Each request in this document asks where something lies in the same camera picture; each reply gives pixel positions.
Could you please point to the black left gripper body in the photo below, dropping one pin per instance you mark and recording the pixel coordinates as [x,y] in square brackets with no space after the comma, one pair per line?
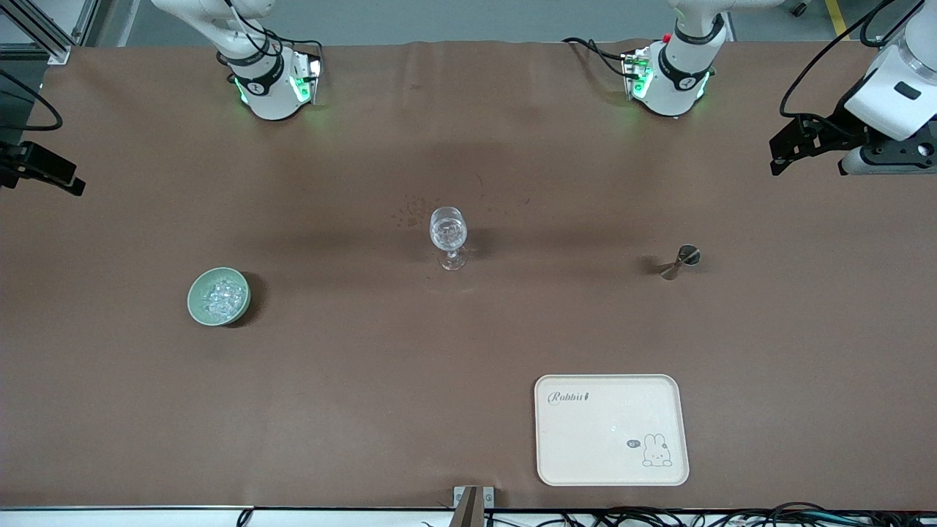
[834,132]

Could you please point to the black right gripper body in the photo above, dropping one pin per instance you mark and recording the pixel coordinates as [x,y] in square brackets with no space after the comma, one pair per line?
[16,165]

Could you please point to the steel double jigger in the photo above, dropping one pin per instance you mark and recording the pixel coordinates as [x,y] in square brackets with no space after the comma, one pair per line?
[687,255]

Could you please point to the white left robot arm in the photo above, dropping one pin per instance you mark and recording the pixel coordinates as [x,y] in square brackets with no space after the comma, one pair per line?
[677,80]

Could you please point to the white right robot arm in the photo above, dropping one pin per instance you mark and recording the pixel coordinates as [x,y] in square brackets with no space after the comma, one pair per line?
[267,95]

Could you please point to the clear ice cube heap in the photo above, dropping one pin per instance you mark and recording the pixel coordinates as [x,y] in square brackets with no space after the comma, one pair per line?
[223,298]

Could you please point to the clear stemmed wine glass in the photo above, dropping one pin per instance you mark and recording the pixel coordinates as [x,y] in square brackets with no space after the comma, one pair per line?
[448,227]

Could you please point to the clear ice chunks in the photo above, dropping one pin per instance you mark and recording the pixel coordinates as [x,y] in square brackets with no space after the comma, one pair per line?
[448,233]

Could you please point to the pale green ceramic bowl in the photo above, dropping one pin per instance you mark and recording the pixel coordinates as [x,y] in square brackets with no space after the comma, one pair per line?
[194,300]

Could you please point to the cream rabbit print tray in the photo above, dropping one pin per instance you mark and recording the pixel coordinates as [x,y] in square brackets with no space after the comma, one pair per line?
[607,439]

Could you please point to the brown table mat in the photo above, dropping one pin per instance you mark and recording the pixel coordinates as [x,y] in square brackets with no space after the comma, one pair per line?
[366,402]

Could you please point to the aluminium frame post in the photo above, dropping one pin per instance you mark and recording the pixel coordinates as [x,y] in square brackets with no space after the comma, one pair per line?
[55,51]

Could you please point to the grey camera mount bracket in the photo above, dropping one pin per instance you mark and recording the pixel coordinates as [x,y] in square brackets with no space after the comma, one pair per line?
[468,509]

